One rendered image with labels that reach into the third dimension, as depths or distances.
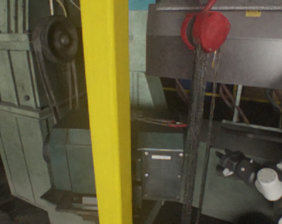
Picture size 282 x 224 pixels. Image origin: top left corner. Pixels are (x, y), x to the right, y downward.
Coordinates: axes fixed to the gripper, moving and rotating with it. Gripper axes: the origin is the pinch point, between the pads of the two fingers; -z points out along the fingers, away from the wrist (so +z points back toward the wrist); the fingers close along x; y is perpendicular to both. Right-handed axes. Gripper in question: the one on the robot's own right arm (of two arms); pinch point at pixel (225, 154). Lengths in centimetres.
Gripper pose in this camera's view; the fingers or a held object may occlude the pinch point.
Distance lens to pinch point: 107.3
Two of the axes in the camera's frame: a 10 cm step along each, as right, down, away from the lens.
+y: 0.0, -9.3, -3.6
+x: 9.2, -1.4, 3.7
